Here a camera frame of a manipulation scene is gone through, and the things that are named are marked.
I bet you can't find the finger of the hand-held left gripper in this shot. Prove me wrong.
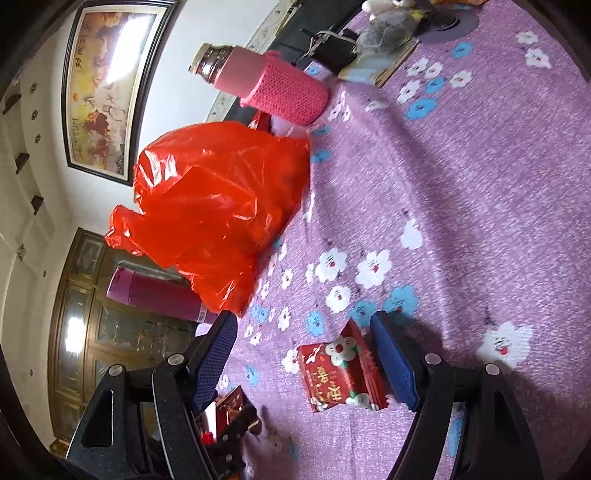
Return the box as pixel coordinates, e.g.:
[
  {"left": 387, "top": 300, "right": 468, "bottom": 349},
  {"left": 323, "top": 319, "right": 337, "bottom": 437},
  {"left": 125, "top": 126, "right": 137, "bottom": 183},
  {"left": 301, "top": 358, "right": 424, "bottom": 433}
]
[{"left": 203, "top": 406, "right": 265, "bottom": 480}]

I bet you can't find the black pouch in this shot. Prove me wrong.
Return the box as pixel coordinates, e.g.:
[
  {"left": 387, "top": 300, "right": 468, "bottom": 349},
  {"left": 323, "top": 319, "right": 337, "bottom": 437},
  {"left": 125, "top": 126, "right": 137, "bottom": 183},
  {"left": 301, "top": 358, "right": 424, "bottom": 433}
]
[{"left": 318, "top": 28, "right": 362, "bottom": 77}]

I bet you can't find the white plush toy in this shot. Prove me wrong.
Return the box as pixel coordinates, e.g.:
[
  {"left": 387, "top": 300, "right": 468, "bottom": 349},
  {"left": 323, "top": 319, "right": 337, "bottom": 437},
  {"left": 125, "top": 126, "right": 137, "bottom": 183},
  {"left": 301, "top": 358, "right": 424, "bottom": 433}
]
[{"left": 360, "top": 0, "right": 416, "bottom": 14}]

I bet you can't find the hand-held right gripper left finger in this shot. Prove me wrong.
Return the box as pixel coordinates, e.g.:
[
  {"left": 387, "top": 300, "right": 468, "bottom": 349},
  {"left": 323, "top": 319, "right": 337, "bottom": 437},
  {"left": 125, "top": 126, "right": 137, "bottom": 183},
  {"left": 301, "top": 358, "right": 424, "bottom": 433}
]
[{"left": 67, "top": 310, "right": 238, "bottom": 480}]

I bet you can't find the purple disc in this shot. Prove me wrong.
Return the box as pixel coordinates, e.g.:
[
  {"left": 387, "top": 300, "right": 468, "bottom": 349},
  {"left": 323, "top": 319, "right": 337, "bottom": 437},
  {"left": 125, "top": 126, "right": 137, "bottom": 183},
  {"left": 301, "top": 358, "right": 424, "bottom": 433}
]
[{"left": 418, "top": 8, "right": 476, "bottom": 44}]

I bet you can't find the red white-flowered snack packet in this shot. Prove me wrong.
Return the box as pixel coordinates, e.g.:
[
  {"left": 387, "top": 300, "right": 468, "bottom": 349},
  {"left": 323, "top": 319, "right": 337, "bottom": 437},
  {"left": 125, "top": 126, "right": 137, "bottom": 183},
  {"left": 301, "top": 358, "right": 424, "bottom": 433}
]
[{"left": 297, "top": 318, "right": 389, "bottom": 414}]

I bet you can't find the dark wooden cabinet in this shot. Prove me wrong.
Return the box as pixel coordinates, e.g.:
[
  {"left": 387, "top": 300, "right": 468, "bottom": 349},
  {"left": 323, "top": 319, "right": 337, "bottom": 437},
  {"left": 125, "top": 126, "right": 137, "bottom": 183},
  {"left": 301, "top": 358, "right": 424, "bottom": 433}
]
[{"left": 46, "top": 228, "right": 214, "bottom": 459}]

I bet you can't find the clear plastic bag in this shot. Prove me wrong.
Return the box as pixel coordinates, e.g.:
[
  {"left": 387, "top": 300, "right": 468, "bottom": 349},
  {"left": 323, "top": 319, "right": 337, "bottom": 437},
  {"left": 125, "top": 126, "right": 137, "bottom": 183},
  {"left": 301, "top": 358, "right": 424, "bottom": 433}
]
[{"left": 355, "top": 11, "right": 416, "bottom": 57}]

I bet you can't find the red plastic bag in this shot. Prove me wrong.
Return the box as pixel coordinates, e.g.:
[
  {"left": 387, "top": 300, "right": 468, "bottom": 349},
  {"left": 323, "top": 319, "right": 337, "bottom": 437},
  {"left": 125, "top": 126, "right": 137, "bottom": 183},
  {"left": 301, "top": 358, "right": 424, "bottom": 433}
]
[{"left": 104, "top": 121, "right": 311, "bottom": 317}]

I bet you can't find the purple thermos bottle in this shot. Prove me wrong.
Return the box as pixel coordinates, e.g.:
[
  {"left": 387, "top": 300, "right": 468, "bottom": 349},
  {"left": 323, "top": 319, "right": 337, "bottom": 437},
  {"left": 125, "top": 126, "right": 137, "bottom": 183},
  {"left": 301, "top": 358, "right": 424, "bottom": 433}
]
[{"left": 107, "top": 266, "right": 218, "bottom": 324}]

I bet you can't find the pink bottle with knitted sleeve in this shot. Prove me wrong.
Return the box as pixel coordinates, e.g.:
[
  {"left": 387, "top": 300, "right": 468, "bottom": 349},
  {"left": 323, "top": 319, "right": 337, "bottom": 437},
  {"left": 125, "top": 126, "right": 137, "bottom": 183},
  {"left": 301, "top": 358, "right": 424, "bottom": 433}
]
[{"left": 188, "top": 42, "right": 331, "bottom": 126}]

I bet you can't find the framed wall painting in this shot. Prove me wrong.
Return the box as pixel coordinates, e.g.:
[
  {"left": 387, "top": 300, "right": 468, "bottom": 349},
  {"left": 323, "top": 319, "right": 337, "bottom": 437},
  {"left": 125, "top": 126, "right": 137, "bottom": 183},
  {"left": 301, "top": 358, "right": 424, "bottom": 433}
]
[{"left": 61, "top": 0, "right": 181, "bottom": 186}]

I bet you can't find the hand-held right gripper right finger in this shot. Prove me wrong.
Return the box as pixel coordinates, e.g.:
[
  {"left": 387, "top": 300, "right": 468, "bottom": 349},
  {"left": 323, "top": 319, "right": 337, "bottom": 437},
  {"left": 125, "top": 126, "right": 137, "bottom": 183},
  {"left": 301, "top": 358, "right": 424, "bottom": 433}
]
[{"left": 369, "top": 310, "right": 546, "bottom": 480}]

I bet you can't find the brown gold snack packet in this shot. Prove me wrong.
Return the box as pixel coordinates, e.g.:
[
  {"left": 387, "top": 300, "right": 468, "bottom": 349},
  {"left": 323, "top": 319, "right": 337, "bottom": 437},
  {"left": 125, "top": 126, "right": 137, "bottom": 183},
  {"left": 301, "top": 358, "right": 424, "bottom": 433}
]
[{"left": 216, "top": 387, "right": 262, "bottom": 435}]

